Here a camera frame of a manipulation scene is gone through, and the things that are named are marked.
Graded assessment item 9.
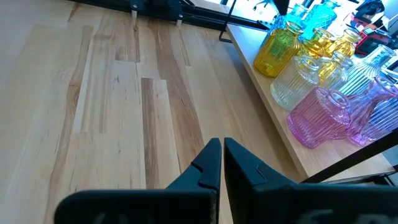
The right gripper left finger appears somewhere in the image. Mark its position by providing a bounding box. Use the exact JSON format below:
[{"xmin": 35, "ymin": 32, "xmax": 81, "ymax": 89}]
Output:
[{"xmin": 54, "ymin": 138, "xmax": 222, "ymax": 224}]

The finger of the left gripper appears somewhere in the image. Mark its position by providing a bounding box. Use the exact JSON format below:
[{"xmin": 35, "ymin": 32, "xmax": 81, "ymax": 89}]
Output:
[{"xmin": 272, "ymin": 0, "xmax": 290, "ymax": 16}]

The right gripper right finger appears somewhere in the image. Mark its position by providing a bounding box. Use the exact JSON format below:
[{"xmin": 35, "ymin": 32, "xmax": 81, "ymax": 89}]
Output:
[{"xmin": 223, "ymin": 137, "xmax": 398, "ymax": 224}]

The blue medallion embossed glass vase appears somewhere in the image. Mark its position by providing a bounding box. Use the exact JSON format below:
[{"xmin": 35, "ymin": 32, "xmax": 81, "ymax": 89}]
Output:
[{"xmin": 262, "ymin": 14, "xmax": 289, "ymax": 46}]

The blue diamond-textured glass vase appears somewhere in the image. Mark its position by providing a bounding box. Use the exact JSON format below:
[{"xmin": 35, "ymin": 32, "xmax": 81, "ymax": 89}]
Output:
[{"xmin": 303, "ymin": 0, "xmax": 341, "ymax": 35}]

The yellow ribbed glass vase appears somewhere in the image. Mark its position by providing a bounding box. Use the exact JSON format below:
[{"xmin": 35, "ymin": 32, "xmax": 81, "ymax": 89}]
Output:
[{"xmin": 253, "ymin": 21, "xmax": 305, "ymax": 78}]

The yellow diamond-textured glass vase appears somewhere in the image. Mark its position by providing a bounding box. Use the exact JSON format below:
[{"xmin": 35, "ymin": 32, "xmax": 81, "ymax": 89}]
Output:
[{"xmin": 298, "ymin": 27, "xmax": 336, "ymax": 60}]

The clear fine-ribbed glass vase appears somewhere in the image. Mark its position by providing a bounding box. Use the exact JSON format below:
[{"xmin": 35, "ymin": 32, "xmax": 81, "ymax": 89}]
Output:
[{"xmin": 269, "ymin": 55, "xmax": 321, "ymax": 112}]

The clear wide-ribbed glass vase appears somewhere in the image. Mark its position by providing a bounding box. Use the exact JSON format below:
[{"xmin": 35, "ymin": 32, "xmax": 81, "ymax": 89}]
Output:
[{"xmin": 317, "ymin": 51, "xmax": 354, "ymax": 91}]

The pink ribbed glass vase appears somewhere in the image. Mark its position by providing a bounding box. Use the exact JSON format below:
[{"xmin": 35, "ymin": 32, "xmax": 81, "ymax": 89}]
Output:
[
  {"xmin": 285, "ymin": 86, "xmax": 351, "ymax": 150},
  {"xmin": 346, "ymin": 75, "xmax": 398, "ymax": 147}
]

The clear tapered ribbed glass vase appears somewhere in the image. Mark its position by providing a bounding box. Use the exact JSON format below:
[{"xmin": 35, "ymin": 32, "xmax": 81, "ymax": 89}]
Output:
[{"xmin": 338, "ymin": 44, "xmax": 397, "ymax": 97}]

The pink tapered glass vase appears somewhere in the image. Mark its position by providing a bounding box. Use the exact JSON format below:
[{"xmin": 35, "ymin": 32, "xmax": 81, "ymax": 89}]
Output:
[{"xmin": 331, "ymin": 93, "xmax": 379, "ymax": 141}]

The wooden shelf board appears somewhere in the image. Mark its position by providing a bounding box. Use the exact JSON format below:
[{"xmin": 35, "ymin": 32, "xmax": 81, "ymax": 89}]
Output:
[{"xmin": 226, "ymin": 24, "xmax": 396, "ymax": 183}]

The black aluminium rig frame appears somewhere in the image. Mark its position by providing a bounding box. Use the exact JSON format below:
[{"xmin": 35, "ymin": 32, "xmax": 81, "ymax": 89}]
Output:
[{"xmin": 70, "ymin": 0, "xmax": 271, "ymax": 30}]

